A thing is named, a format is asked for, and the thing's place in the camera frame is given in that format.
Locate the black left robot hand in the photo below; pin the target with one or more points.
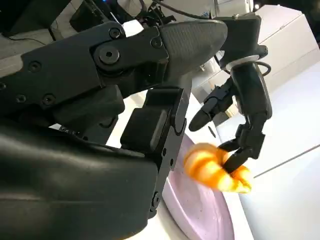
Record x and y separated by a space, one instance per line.
252 92

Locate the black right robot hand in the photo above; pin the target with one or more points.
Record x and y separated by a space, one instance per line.
75 175

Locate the orange and white bread roll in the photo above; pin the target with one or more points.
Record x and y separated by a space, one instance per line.
205 167

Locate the pale wooden board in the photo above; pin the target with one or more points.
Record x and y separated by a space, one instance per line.
231 111

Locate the grey-blue partition panel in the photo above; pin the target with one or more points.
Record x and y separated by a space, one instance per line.
295 112
287 205

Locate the white cabinet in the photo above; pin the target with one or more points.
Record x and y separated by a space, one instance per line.
282 37

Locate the black workshop machine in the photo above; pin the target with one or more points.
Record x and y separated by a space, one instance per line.
160 15

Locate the lilac plate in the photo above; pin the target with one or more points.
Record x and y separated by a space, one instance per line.
200 212

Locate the grey workshop desk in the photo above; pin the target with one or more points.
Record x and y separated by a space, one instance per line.
25 50

